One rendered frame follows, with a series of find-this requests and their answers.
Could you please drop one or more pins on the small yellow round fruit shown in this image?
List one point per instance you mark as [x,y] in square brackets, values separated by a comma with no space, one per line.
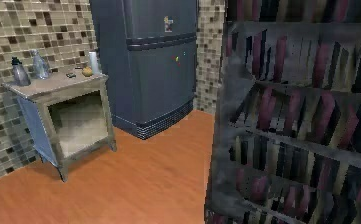
[87,71]

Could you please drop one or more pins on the grey bookshelf with books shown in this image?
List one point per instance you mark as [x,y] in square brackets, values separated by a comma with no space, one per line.
[288,126]

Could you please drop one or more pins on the grey spray bottle black cap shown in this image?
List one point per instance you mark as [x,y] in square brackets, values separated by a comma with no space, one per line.
[20,73]

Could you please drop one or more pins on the small black flat object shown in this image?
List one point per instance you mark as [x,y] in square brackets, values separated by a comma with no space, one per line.
[71,75]

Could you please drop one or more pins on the grey open side table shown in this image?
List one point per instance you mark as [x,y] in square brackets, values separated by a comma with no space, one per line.
[68,110]

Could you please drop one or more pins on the clear glass bottle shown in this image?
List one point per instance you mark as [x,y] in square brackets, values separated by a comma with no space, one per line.
[40,66]

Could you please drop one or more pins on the dark blue-grey fridge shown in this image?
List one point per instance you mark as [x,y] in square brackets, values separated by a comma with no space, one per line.
[154,73]

